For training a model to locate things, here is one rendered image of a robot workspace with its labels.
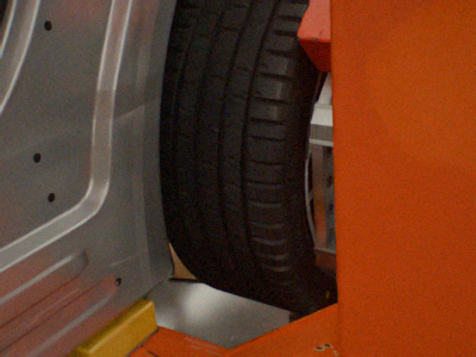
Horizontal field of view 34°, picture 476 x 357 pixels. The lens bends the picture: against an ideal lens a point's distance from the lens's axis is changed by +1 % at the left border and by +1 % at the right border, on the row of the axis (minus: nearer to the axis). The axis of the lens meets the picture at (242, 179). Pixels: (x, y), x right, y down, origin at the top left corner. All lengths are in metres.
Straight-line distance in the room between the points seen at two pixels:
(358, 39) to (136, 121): 0.45
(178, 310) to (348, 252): 1.75
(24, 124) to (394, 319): 0.46
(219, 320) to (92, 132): 1.45
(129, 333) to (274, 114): 0.36
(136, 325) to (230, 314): 1.29
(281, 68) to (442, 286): 0.47
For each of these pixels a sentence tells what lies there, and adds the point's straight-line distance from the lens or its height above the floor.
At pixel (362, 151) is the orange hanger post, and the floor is 1.08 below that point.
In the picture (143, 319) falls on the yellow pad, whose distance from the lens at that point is 1.10.
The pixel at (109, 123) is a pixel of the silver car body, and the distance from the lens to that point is 0.97.
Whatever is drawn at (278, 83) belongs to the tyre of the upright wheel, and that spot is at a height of 1.02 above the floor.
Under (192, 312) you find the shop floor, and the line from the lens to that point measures 2.41.
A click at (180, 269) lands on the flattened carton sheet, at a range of 2.61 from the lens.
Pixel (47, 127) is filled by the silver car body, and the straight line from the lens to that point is 0.93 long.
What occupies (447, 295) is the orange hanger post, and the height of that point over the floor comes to 0.96.
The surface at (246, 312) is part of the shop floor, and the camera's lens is 2.38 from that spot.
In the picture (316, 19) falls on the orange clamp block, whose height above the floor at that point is 1.10.
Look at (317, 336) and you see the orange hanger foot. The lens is 0.87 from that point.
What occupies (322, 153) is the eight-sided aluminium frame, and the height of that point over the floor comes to 0.92.
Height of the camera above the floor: 1.32
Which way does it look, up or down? 24 degrees down
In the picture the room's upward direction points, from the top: 5 degrees counter-clockwise
